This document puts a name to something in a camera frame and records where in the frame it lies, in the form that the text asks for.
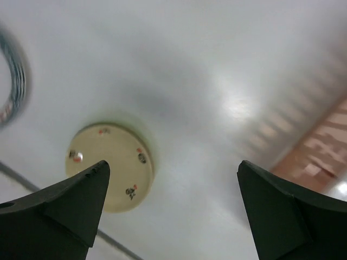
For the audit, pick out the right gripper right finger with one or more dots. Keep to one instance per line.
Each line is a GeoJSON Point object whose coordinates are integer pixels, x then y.
{"type": "Point", "coordinates": [289, 221]}

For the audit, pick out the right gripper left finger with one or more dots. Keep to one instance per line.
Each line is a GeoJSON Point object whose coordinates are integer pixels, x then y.
{"type": "Point", "coordinates": [54, 216]}

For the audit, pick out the dark rimmed plate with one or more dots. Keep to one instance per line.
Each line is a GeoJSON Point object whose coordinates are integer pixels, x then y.
{"type": "Point", "coordinates": [20, 72]}

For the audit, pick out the white pink dish rack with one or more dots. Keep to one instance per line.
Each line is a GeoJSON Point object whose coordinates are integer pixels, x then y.
{"type": "Point", "coordinates": [300, 135]}

